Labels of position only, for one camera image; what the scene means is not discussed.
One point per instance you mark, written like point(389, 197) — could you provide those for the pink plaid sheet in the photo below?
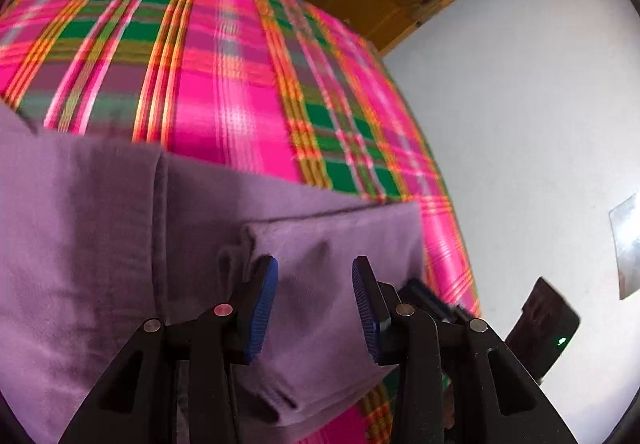
point(225, 73)

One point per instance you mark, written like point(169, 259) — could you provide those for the shiny wall sheet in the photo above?
point(627, 244)

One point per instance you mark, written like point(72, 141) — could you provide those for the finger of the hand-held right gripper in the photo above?
point(422, 293)

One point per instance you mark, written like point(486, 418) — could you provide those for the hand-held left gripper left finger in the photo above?
point(262, 309)

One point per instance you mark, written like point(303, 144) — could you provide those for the purple sweater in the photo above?
point(100, 249)

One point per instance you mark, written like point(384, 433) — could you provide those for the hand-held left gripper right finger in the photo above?
point(365, 309)

